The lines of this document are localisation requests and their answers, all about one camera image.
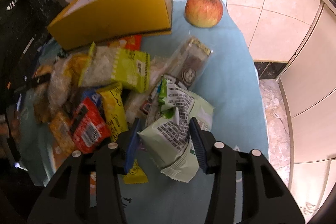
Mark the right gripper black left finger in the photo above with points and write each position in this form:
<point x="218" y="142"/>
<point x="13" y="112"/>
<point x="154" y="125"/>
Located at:
<point x="105" y="181"/>

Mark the pale green snack packet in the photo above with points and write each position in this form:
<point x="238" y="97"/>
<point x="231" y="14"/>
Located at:
<point x="167" y="139"/>

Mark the yellow snack packet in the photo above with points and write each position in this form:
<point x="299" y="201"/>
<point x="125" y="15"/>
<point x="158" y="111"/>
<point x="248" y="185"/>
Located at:
<point x="113" y="109"/>

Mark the lime green snack packet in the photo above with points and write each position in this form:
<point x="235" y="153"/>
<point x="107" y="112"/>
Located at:
<point x="107" y="65"/>

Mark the brown cookie packet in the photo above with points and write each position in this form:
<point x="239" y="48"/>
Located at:
<point x="188" y="63"/>

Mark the orange red snack packet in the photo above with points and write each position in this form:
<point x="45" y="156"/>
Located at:
<point x="132" y="42"/>

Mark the red yellow apple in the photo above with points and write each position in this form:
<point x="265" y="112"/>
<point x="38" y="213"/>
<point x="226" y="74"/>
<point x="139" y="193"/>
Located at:
<point x="204" y="13"/>

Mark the dark carved wooden furniture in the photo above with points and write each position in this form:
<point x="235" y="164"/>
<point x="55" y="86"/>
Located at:
<point x="23" y="28"/>

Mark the yellow cardboard box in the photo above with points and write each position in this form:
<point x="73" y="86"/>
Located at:
<point x="85" y="21"/>

